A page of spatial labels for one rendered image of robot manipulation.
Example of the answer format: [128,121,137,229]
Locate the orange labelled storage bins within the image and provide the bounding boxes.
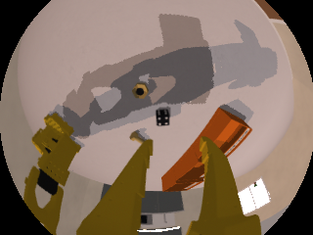
[161,107,252,192]

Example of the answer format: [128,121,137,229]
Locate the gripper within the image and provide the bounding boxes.
[76,136,261,235]

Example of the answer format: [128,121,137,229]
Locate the black die with white pips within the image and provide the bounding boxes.
[156,110,169,126]

